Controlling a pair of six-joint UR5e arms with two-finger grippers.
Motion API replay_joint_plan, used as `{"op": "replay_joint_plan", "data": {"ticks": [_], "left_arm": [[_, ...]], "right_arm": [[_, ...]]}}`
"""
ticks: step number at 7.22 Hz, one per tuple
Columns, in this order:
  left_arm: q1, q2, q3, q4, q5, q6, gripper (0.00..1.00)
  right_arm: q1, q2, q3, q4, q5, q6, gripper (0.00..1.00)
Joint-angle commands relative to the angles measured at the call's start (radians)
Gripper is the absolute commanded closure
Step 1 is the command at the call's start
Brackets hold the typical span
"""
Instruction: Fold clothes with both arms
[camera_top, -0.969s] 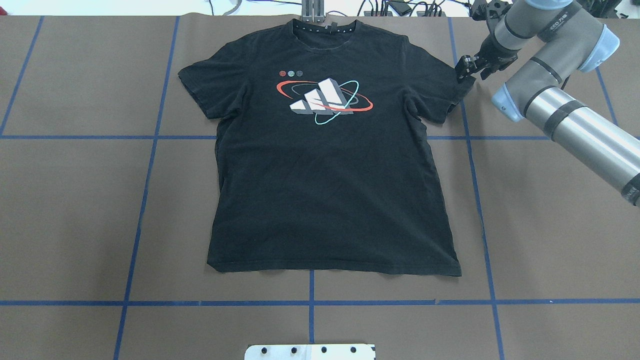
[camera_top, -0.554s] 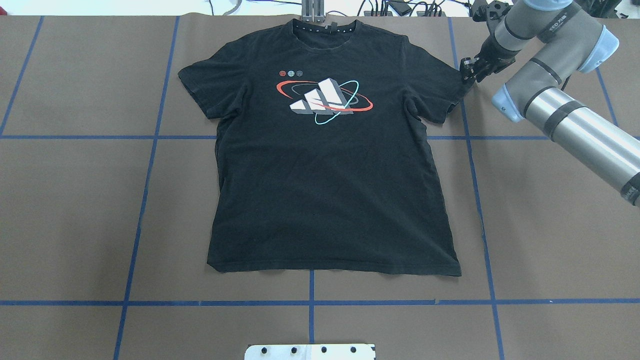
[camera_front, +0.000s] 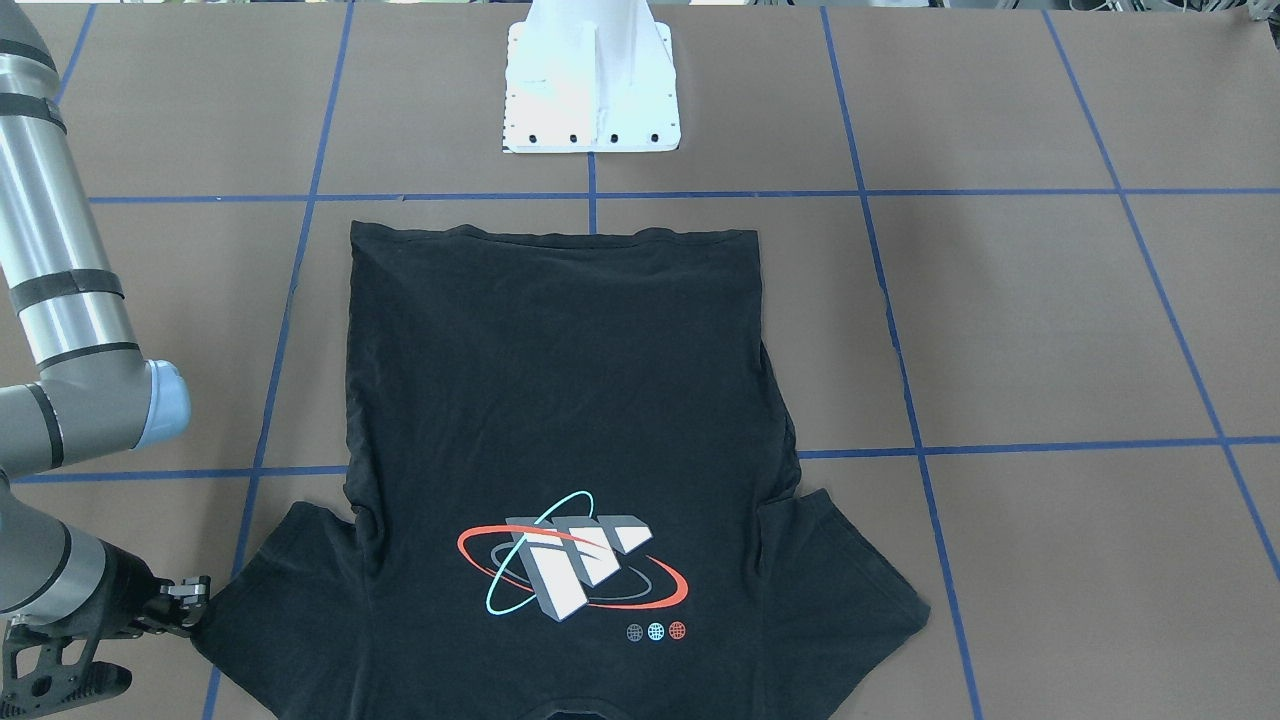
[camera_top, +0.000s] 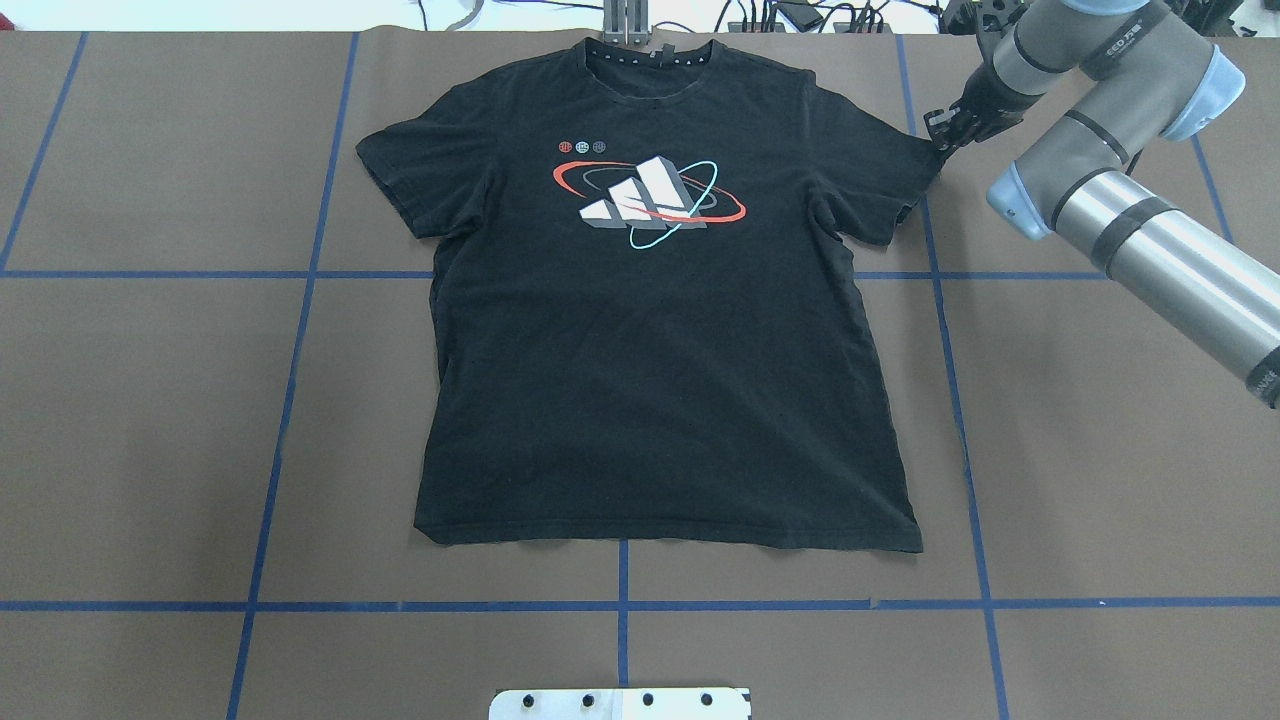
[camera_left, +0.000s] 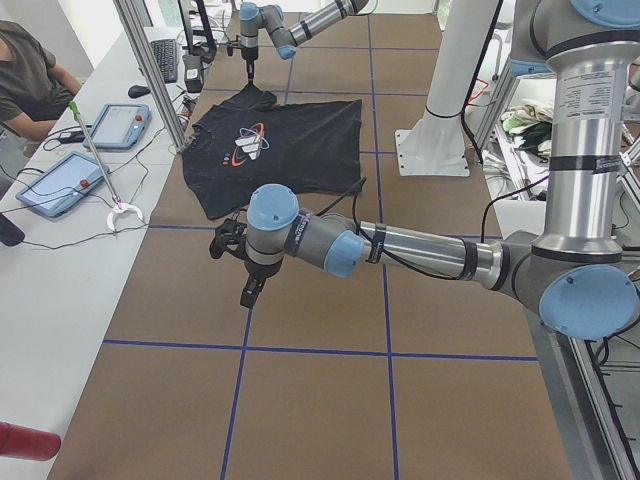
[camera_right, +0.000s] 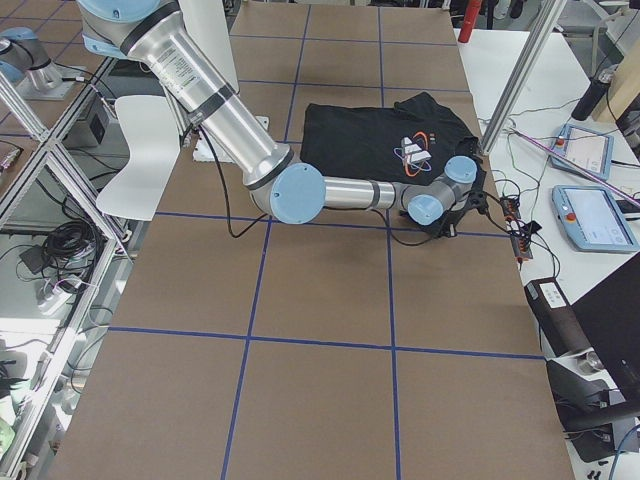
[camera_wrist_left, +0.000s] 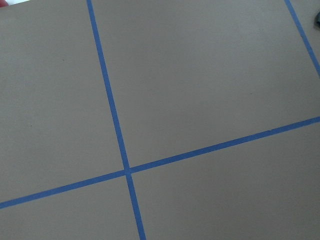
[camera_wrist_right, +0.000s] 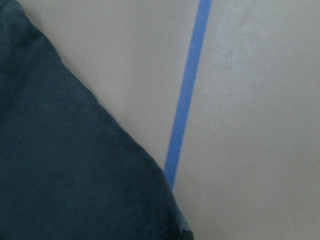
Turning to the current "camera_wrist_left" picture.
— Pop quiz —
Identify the red cylinder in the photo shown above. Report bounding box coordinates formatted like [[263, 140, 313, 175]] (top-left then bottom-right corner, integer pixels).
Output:
[[0, 0, 9, 8]]

